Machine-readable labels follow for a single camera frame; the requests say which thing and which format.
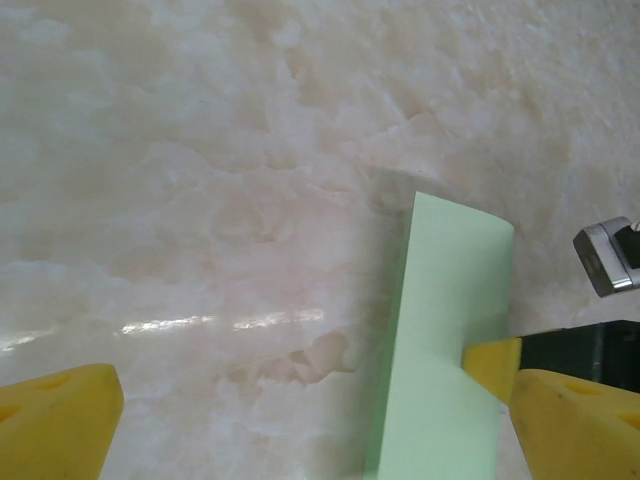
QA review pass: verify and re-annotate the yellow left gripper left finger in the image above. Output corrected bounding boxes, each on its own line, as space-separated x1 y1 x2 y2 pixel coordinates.
0 363 125 480

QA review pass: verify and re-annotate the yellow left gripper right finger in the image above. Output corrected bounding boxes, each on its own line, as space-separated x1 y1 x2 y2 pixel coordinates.
507 368 640 480

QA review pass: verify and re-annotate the light green paper sheet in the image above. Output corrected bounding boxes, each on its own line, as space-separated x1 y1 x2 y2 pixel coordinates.
362 191 515 480

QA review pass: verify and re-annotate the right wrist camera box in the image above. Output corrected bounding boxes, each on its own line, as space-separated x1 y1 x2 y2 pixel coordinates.
572 216 640 299

